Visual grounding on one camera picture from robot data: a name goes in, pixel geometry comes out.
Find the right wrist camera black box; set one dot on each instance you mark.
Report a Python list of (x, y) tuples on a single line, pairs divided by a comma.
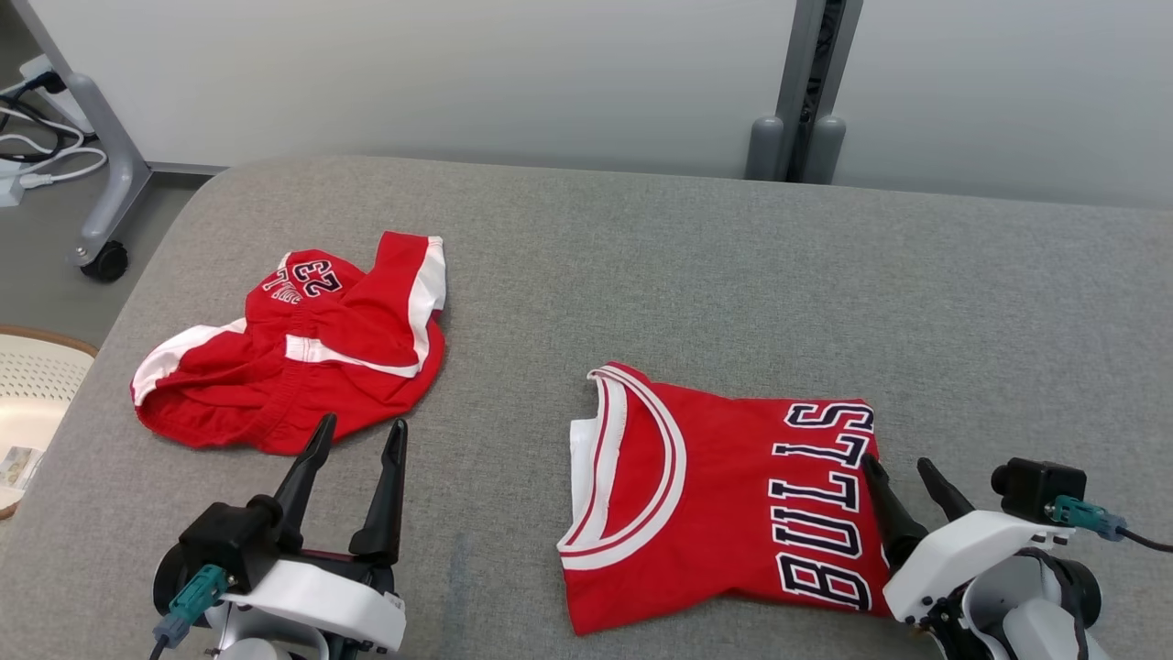
[(1040, 486)]

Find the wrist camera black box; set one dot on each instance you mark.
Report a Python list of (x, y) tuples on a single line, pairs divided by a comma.
[(1040, 486), (224, 541)]

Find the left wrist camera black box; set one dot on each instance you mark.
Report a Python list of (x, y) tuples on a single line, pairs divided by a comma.
[(224, 541)]

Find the grey wall rail post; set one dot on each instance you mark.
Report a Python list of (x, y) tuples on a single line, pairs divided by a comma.
[(805, 92)]

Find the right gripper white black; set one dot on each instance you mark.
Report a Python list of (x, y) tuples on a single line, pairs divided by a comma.
[(962, 550)]

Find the red shorts white stripe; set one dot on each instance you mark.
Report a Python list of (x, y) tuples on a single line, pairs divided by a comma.
[(330, 357)]

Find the grey wheeled stand leg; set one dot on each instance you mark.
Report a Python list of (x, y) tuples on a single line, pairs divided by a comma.
[(115, 174)]

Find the white power strip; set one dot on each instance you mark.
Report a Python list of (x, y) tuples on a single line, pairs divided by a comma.
[(7, 188)]

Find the red basketball jersey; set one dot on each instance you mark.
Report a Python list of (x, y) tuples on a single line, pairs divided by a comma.
[(724, 495)]

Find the cream laundry basket brown rim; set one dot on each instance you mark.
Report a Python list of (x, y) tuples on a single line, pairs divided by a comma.
[(37, 385)]

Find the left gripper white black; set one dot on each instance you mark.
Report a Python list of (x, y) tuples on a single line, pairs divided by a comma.
[(330, 600)]

